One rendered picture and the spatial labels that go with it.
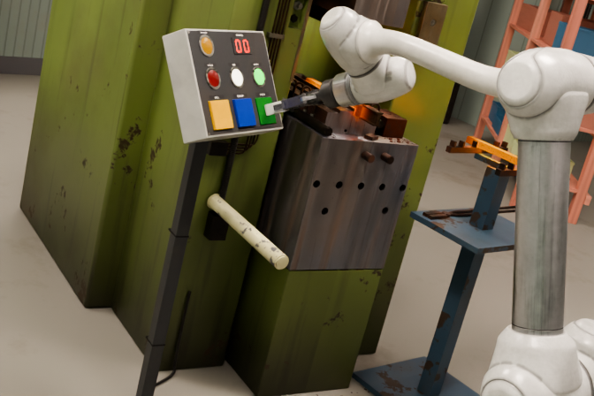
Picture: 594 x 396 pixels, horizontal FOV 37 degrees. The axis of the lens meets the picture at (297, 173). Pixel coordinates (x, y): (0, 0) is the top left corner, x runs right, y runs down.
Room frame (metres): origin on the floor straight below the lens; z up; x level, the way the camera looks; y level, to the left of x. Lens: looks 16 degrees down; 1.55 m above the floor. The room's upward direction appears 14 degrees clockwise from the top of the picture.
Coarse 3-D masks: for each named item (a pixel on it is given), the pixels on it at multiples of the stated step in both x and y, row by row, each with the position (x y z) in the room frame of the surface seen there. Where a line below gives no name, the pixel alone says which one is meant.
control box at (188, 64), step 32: (192, 32) 2.24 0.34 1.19; (224, 32) 2.35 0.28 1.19; (256, 32) 2.48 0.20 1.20; (192, 64) 2.20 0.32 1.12; (224, 64) 2.31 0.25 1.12; (256, 64) 2.43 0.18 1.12; (192, 96) 2.18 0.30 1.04; (224, 96) 2.26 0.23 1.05; (256, 96) 2.38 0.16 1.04; (192, 128) 2.17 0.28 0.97; (256, 128) 2.33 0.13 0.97
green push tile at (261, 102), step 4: (256, 100) 2.37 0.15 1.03; (260, 100) 2.38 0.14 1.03; (264, 100) 2.40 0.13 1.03; (268, 100) 2.42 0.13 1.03; (256, 104) 2.37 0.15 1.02; (260, 104) 2.38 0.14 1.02; (264, 104) 2.40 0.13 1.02; (260, 108) 2.37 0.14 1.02; (260, 112) 2.37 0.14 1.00; (264, 112) 2.38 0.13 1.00; (260, 116) 2.36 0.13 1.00; (264, 116) 2.38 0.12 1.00; (268, 116) 2.39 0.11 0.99; (272, 116) 2.41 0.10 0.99; (260, 120) 2.36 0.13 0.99; (264, 120) 2.37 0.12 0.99; (268, 120) 2.39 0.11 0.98; (272, 120) 2.40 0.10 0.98; (260, 124) 2.35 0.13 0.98; (264, 124) 2.37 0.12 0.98; (268, 124) 2.38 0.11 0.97
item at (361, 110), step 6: (306, 78) 3.04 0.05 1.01; (318, 84) 2.97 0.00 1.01; (360, 108) 2.75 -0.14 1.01; (366, 108) 2.74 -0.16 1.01; (372, 108) 2.74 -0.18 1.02; (354, 114) 2.76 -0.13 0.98; (360, 114) 2.76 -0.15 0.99; (366, 114) 2.74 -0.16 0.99; (372, 114) 2.72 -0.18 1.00; (378, 114) 2.69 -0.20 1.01; (366, 120) 2.72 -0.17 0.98; (372, 120) 2.71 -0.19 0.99; (378, 120) 2.70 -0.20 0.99
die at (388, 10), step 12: (324, 0) 2.84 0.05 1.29; (336, 0) 2.79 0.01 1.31; (348, 0) 2.74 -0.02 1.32; (360, 0) 2.71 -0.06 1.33; (372, 0) 2.74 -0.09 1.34; (384, 0) 2.76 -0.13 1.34; (396, 0) 2.79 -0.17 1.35; (408, 0) 2.81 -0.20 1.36; (360, 12) 2.72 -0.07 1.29; (372, 12) 2.74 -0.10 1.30; (384, 12) 2.77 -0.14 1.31; (396, 12) 2.79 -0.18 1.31; (384, 24) 2.77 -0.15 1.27; (396, 24) 2.80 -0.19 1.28
